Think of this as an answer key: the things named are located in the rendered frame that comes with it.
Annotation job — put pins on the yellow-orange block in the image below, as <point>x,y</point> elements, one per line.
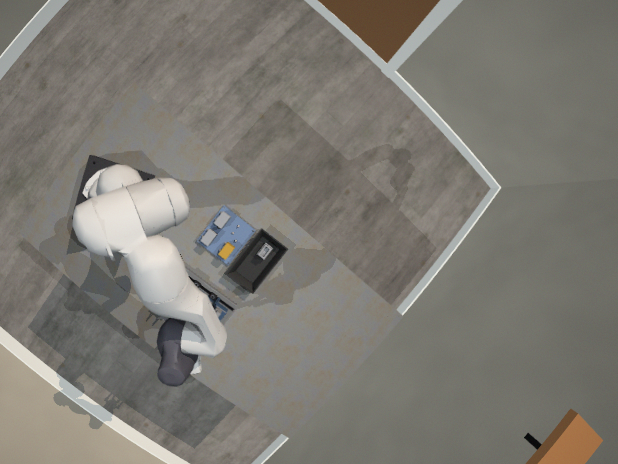
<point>226,251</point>

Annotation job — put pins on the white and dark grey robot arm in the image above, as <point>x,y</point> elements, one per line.
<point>126,221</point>

